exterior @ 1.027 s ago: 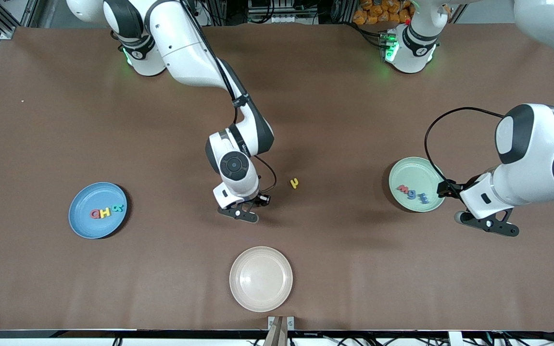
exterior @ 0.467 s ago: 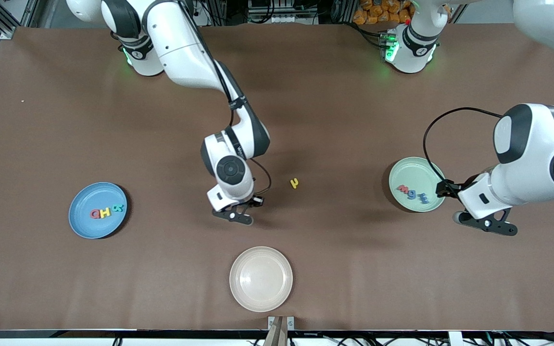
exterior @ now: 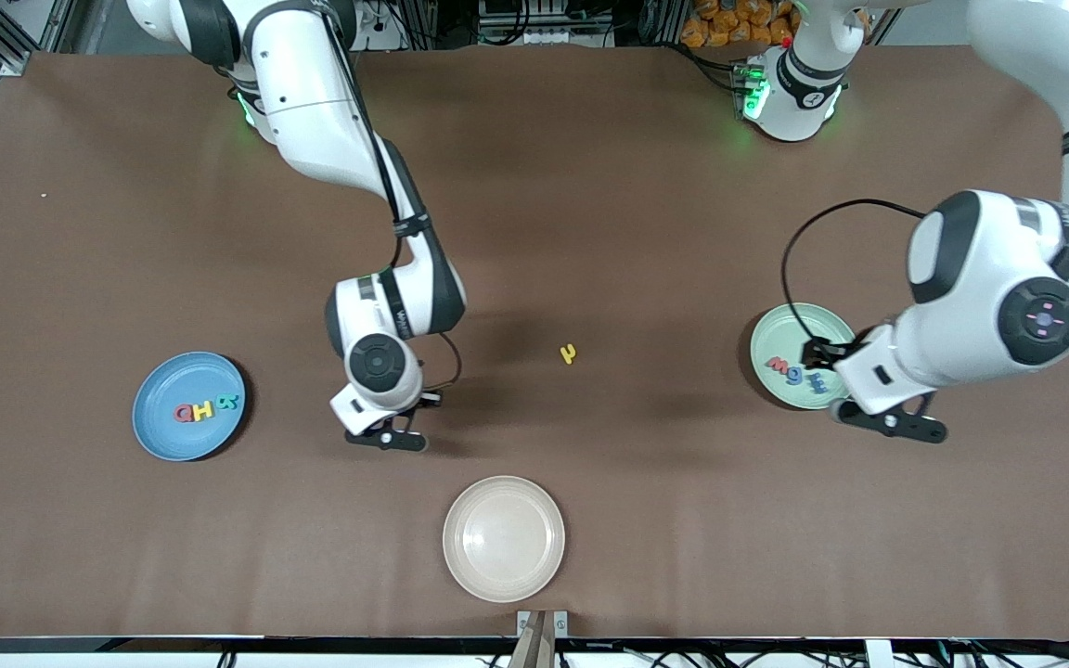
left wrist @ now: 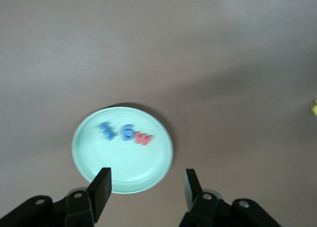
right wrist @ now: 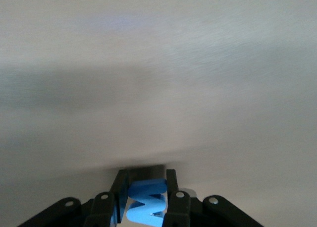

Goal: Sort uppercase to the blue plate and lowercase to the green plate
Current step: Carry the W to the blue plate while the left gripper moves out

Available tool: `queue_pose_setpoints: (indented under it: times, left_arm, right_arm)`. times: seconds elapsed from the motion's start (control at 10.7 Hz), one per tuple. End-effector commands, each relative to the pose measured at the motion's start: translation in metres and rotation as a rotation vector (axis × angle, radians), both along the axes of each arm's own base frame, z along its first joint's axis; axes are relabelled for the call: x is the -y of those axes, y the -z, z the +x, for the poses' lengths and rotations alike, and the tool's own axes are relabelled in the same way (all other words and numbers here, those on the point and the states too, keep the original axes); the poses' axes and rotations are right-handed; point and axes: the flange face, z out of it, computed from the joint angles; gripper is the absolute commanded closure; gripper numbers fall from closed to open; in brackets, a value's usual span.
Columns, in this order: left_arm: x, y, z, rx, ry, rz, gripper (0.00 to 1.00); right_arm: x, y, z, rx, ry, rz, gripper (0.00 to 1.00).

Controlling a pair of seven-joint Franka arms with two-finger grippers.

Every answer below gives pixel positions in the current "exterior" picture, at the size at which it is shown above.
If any blue plate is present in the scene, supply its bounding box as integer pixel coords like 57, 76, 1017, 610
132, 351, 248, 463

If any white power strip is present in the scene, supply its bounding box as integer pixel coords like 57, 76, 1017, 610
354, 0, 406, 33

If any orange toy pile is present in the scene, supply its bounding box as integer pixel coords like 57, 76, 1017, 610
680, 0, 800, 47

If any brown table mat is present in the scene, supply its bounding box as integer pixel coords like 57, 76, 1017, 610
0, 42, 1069, 641

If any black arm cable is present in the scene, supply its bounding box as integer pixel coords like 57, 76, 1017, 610
780, 0, 1069, 349
316, 0, 463, 391

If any green plate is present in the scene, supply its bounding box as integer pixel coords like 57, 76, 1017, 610
750, 302, 860, 411

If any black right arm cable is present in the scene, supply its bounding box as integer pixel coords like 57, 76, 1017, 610
316, 0, 463, 391

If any beige plate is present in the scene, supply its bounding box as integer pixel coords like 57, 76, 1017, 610
443, 475, 566, 604

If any metal mounting bracket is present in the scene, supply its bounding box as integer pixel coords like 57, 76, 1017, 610
516, 610, 569, 668

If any grey control box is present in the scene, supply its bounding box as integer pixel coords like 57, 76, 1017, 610
477, 0, 619, 45

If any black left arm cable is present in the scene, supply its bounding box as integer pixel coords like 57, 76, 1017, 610
780, 0, 1069, 349

